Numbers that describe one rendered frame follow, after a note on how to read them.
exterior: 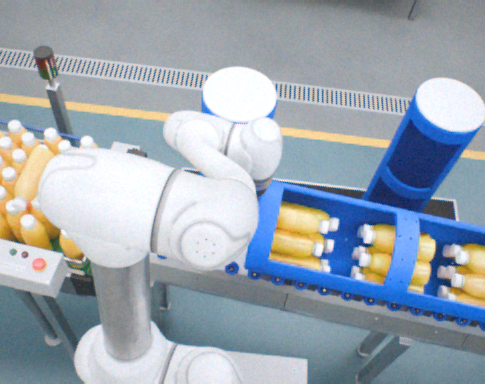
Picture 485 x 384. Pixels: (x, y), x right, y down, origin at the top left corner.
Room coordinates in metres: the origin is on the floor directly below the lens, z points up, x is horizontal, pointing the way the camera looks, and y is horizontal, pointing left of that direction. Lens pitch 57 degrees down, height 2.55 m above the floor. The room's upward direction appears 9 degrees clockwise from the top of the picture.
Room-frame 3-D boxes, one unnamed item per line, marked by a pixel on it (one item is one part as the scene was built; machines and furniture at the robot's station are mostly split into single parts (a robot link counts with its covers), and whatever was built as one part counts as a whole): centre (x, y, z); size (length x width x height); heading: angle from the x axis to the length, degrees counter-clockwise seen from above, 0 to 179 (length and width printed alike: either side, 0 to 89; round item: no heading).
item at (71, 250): (0.71, 0.50, 0.99); 0.07 x 0.07 x 0.19
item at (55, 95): (1.25, 0.73, 0.55); 0.04 x 0.04 x 1.10; 86
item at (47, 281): (0.59, 0.59, 1.05); 0.20 x 0.10 x 0.10; 86
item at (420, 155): (1.55, -0.73, 0.59); 0.28 x 0.28 x 0.88
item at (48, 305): (0.59, 0.59, 0.50); 0.04 x 0.04 x 1.00; 86
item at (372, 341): (0.87, -0.68, 0.31); 0.06 x 0.06 x 0.63; 86
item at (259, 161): (0.82, -0.01, 1.50); 0.13 x 0.11 x 0.16; 83
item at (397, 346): (0.73, -0.67, 0.31); 0.06 x 0.06 x 0.63; 86
